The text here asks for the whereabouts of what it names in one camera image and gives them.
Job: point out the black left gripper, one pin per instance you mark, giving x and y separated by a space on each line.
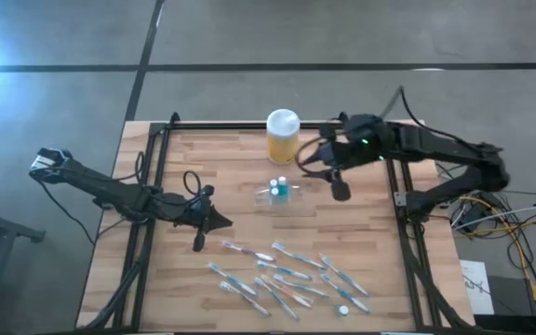
189 209

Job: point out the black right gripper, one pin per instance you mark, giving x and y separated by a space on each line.
352 144

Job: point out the orange toothbrush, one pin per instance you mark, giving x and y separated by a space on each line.
287 291

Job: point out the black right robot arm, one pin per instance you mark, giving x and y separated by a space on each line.
435 144

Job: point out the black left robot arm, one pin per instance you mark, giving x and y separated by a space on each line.
100 185

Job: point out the clear acrylic organizer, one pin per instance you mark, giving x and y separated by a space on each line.
261 200

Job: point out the yellow-label wipes canister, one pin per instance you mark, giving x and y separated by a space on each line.
283 125

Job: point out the black power brick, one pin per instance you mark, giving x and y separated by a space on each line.
475 214

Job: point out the white paper sheet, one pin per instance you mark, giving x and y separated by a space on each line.
475 288

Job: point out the dark grey folder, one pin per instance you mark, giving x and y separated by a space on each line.
510 298

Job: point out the silver frame bracket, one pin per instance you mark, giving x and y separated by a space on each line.
399 199

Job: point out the black aluminium table frame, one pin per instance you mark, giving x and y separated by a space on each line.
226 125

